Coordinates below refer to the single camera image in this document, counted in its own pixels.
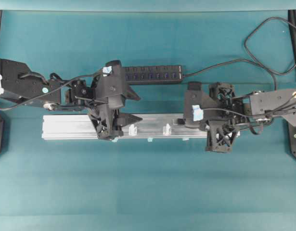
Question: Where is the black USB cable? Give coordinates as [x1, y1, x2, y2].
[178, 16, 296, 125]

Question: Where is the aluminium extrusion rail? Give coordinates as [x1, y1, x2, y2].
[41, 113, 241, 141]

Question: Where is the black camera cable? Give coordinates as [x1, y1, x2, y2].
[0, 72, 107, 111]
[202, 90, 296, 118]

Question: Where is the black USB hub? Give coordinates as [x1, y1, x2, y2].
[123, 65, 183, 85]

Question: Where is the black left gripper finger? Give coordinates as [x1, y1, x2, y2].
[118, 113, 142, 127]

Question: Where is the black camera cable left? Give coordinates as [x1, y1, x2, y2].
[0, 72, 107, 111]

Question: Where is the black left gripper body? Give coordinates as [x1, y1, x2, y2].
[65, 79, 123, 140]

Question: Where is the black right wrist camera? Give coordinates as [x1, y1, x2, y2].
[182, 82, 219, 129]

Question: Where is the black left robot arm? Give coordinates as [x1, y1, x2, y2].
[0, 59, 142, 141]

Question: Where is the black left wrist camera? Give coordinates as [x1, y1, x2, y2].
[94, 60, 141, 110]

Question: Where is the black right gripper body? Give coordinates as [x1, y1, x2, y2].
[205, 82, 247, 153]

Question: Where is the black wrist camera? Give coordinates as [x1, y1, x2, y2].
[94, 60, 141, 110]
[182, 82, 219, 129]

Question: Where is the black camera cable right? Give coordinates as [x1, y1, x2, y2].
[202, 90, 296, 118]

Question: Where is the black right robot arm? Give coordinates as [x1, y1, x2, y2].
[201, 85, 296, 153]

